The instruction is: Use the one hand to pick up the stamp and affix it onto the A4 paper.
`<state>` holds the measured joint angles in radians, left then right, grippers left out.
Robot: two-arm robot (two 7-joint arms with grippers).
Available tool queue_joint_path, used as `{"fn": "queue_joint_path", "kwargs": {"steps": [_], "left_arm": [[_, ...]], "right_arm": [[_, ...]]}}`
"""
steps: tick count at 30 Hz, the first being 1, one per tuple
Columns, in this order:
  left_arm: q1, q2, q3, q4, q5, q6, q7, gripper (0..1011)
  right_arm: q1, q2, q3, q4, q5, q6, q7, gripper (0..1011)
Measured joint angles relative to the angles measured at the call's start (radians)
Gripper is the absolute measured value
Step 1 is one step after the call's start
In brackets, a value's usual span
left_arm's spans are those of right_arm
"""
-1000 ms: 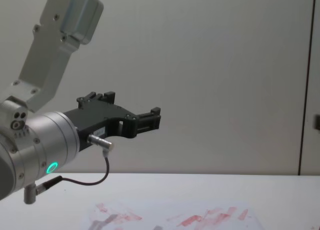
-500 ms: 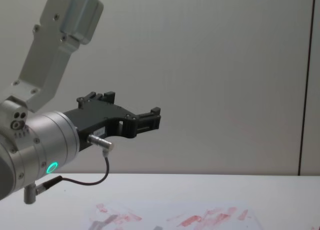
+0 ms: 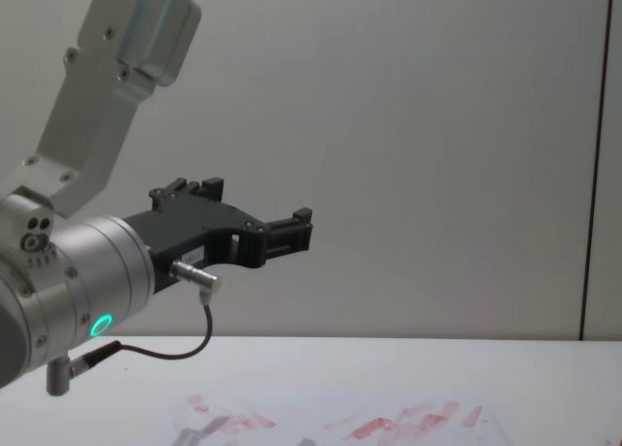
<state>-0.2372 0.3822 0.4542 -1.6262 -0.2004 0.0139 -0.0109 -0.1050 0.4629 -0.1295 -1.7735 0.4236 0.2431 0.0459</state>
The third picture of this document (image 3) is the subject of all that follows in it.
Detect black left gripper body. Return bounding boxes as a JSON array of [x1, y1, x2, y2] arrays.
[[122, 195, 267, 295]]

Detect thin dark cable, silver plugs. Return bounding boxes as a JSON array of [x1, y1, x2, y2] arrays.
[[45, 259, 227, 397]]

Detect white table cloth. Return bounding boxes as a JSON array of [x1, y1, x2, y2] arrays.
[[0, 335, 622, 446]]

